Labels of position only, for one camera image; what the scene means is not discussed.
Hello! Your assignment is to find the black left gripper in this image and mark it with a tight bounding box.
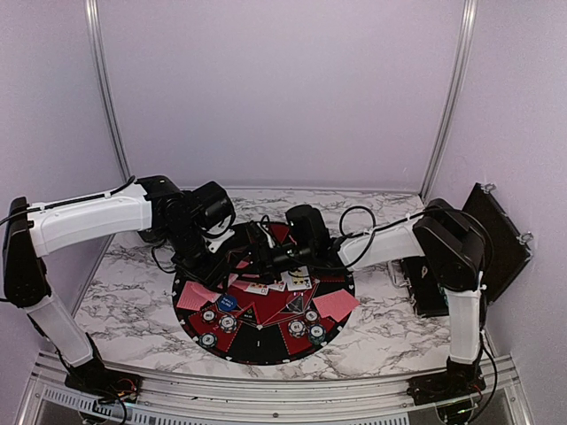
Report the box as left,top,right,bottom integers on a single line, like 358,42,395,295
162,222,232,294

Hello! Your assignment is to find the face up playing card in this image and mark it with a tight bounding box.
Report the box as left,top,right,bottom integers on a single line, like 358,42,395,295
282,271,313,291

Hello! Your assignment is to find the ten of hearts card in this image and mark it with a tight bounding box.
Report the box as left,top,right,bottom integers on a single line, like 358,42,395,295
245,282,269,296

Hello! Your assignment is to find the red brown poker chip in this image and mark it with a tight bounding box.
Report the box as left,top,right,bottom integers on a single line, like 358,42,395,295
201,310,217,323
305,310,319,323

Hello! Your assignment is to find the single red playing card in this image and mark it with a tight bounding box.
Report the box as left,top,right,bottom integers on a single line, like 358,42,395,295
176,282,221,311

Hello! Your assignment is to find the blue small blind button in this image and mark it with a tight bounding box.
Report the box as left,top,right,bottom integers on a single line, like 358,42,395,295
216,294,240,313

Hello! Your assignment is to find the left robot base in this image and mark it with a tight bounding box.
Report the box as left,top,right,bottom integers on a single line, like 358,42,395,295
65,359,142,404

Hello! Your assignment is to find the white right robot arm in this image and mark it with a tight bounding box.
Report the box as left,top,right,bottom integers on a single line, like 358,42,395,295
234,198,493,397

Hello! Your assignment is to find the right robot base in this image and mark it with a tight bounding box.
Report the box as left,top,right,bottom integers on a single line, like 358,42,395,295
407,365,486,424

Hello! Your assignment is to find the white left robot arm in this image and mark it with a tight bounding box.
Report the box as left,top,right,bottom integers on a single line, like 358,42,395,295
1,175,236,394

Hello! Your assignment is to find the clear round dealer button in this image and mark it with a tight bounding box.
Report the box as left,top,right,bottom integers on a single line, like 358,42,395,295
283,296,309,314

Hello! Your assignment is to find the round red black poker mat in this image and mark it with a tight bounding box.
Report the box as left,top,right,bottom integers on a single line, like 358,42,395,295
172,221,356,366

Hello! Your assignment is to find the black poker chip case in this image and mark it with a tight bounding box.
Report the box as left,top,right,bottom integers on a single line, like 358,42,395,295
400,182,532,318

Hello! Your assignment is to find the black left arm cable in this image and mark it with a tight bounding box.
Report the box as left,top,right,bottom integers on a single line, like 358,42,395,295
0,175,138,229

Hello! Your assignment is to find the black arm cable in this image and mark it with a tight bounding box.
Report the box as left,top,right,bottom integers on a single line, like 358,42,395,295
337,205,493,373
0,175,138,229

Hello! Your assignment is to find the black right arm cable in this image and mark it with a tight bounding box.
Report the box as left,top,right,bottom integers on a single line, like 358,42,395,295
337,205,493,373

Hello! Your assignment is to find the aluminium front rail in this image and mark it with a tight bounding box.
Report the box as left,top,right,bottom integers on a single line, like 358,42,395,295
15,352,534,424

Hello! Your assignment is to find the left aluminium frame post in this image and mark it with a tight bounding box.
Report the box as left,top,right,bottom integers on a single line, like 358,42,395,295
84,0,131,182

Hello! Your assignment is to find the aluminium frame post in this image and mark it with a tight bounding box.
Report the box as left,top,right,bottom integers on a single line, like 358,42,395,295
84,0,131,182
419,0,478,201

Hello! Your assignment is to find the right aluminium frame post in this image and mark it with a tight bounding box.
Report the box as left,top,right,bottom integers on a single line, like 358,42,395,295
419,0,478,201

